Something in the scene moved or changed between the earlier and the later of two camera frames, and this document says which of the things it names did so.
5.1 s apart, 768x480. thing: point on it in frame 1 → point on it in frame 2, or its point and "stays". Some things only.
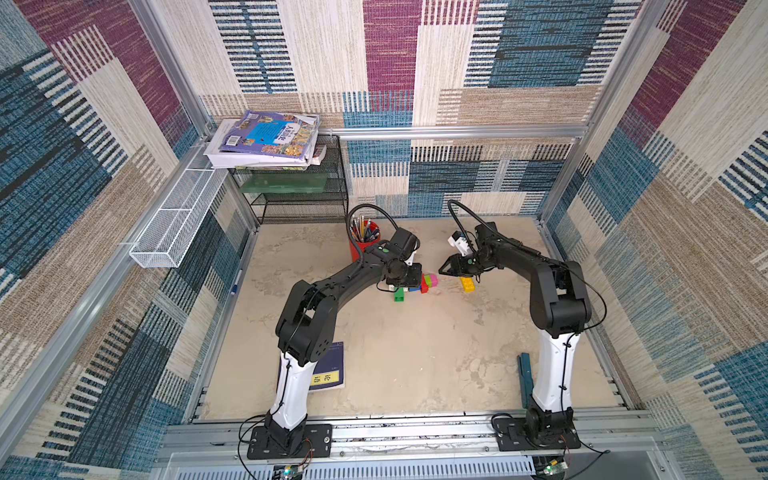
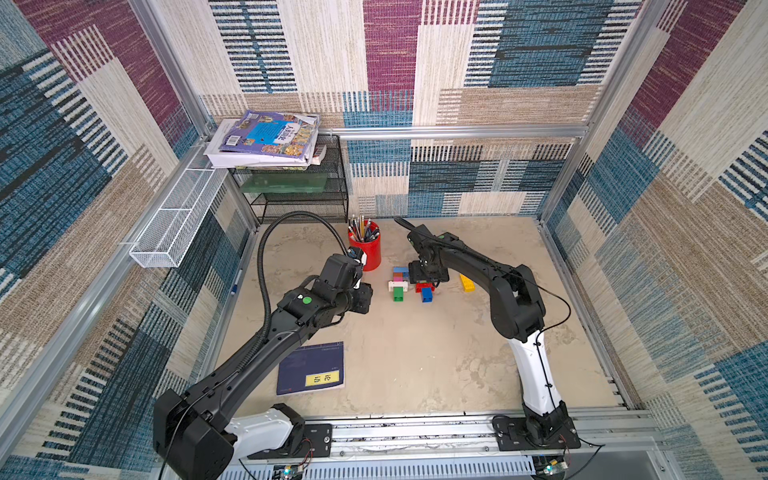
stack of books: x=255 y=140 stays
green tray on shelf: x=283 y=183 stays
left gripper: x=418 y=276 → x=366 y=294
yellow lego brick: x=467 y=284 stays
